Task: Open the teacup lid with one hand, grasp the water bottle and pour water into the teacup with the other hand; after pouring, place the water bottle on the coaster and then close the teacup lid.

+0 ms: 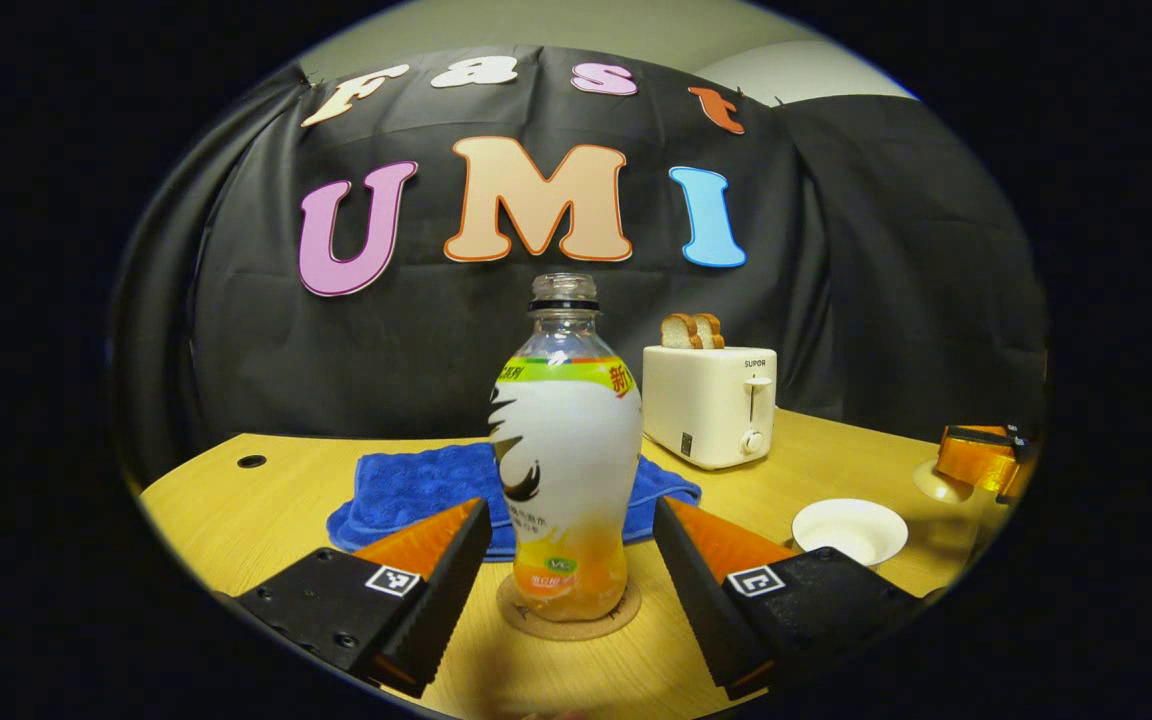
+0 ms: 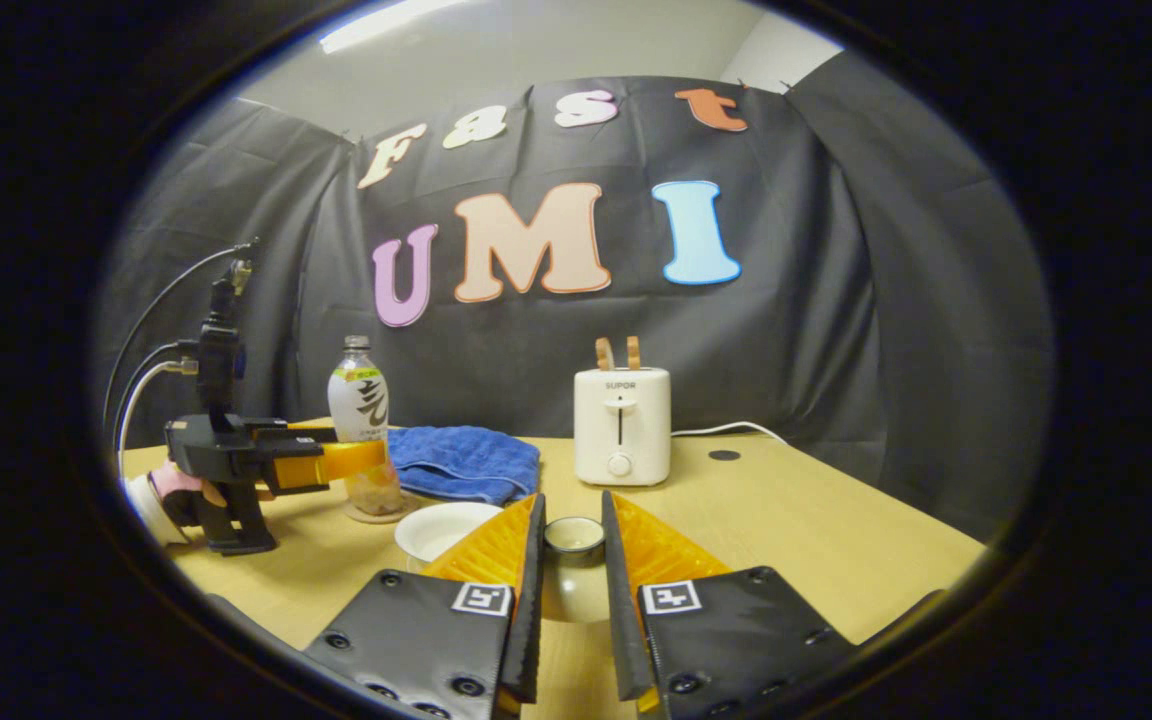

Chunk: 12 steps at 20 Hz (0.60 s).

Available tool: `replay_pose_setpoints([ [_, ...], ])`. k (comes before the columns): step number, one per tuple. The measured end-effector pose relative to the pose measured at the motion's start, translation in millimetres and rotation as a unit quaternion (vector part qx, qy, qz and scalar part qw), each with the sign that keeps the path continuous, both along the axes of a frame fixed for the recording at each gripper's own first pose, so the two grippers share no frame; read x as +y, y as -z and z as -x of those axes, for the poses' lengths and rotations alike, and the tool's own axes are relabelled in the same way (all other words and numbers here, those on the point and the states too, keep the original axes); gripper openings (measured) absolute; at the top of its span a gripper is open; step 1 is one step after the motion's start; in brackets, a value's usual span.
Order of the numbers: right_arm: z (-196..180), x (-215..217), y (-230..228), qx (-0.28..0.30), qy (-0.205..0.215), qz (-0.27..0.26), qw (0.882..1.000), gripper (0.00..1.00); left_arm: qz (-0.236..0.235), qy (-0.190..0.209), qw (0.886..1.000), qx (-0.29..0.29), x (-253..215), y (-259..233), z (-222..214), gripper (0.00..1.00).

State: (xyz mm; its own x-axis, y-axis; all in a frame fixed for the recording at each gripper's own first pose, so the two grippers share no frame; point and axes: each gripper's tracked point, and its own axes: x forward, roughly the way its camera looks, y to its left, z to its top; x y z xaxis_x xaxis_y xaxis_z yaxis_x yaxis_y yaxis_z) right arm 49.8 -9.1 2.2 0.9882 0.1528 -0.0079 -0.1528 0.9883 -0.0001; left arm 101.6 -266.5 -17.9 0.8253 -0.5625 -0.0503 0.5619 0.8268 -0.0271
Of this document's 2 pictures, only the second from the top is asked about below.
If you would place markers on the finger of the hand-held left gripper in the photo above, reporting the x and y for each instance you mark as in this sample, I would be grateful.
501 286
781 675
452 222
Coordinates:
301 433
336 463

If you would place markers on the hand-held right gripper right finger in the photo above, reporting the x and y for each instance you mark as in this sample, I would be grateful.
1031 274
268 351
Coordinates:
621 640

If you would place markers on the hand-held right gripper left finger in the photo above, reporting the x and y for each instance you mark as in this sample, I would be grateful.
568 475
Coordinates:
526 640

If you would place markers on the round cork coaster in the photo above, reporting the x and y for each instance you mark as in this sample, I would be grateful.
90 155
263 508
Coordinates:
381 515

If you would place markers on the clear labelled water bottle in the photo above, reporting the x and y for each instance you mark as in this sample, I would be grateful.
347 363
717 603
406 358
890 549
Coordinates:
364 400

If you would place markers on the cream teacup lid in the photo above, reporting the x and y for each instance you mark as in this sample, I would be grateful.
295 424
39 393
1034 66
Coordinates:
574 570

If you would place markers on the cream ceramic teacup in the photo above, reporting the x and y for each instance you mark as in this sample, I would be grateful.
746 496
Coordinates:
441 528

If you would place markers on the blue towel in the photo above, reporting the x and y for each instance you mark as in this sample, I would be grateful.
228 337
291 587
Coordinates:
466 460

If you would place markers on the white toaster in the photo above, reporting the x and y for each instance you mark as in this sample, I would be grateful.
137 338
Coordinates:
622 430

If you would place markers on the toast slice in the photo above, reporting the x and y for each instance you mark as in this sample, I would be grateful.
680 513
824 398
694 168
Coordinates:
604 354
633 353

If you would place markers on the black backdrop cloth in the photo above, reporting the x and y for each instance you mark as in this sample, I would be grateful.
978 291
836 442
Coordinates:
816 330

